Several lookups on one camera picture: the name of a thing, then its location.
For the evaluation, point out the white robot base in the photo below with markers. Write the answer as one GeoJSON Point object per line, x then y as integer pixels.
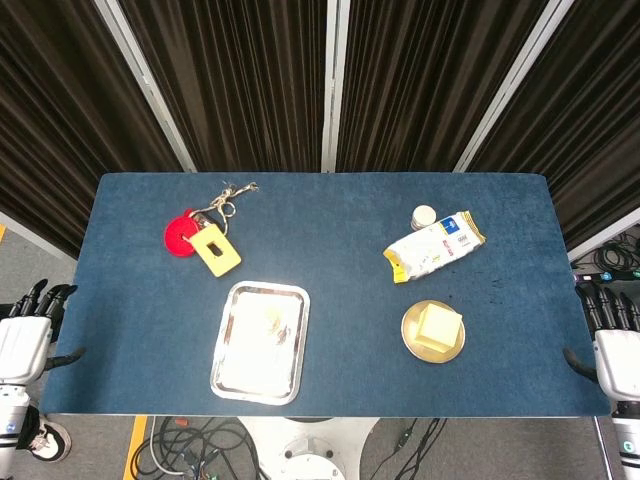
{"type": "Point", "coordinates": [305, 445]}

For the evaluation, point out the round metal plate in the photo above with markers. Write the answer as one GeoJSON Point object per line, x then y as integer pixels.
{"type": "Point", "coordinates": [412, 346]}

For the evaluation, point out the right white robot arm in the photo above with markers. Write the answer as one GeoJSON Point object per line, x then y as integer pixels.
{"type": "Point", "coordinates": [627, 440]}

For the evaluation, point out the white and black sneaker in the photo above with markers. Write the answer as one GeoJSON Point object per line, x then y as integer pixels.
{"type": "Point", "coordinates": [50, 442]}

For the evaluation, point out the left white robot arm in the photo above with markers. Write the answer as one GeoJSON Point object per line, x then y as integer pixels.
{"type": "Point", "coordinates": [12, 425]}

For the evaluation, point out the red round disc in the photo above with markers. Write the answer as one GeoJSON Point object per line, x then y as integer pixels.
{"type": "Point", "coordinates": [175, 235]}

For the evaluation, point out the white partition frame post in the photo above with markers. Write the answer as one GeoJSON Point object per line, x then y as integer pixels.
{"type": "Point", "coordinates": [510, 85]}
{"type": "Point", "coordinates": [145, 85]}
{"type": "Point", "coordinates": [334, 85]}

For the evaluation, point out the white and yellow snack bag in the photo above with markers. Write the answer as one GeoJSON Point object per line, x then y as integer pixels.
{"type": "Point", "coordinates": [430, 250]}

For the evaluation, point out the small white round jar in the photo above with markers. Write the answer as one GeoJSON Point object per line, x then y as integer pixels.
{"type": "Point", "coordinates": [423, 216]}

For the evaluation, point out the yellow cube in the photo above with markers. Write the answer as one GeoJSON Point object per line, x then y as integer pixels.
{"type": "Point", "coordinates": [440, 327]}

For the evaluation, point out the yellow floor tape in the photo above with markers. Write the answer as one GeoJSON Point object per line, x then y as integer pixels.
{"type": "Point", "coordinates": [135, 450]}

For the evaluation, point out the left black-fingered white robot hand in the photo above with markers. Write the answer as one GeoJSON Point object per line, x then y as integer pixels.
{"type": "Point", "coordinates": [22, 345]}

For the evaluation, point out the black power strip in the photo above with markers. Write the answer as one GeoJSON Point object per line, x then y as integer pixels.
{"type": "Point", "coordinates": [607, 276]}

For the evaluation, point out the right black-fingered white robot hand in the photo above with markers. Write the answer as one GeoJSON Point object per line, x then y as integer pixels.
{"type": "Point", "coordinates": [620, 360]}

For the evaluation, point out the rectangular stainless steel tray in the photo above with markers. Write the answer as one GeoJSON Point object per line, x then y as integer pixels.
{"type": "Point", "coordinates": [235, 370]}

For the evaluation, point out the blue table cloth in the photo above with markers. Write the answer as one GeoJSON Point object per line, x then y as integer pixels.
{"type": "Point", "coordinates": [350, 260]}

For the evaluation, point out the yellow rectangular block with hole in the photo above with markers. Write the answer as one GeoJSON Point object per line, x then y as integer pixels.
{"type": "Point", "coordinates": [225, 262]}

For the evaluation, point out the dark brown curtain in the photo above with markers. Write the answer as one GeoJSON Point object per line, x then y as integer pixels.
{"type": "Point", "coordinates": [235, 85]}
{"type": "Point", "coordinates": [595, 125]}
{"type": "Point", "coordinates": [55, 125]}
{"type": "Point", "coordinates": [425, 85]}

